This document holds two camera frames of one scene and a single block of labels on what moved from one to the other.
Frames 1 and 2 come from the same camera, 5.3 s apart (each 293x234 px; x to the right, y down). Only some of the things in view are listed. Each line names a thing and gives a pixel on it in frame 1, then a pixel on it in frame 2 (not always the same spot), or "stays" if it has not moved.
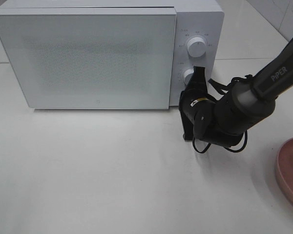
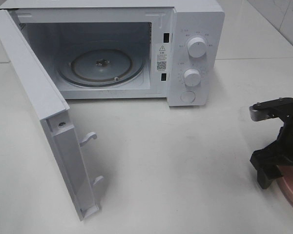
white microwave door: (90, 58) -> (53, 110)
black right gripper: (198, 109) -> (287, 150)
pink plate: (289, 166) stays
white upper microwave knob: (196, 47) stays
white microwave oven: (110, 54) stays
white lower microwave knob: (187, 74) stays
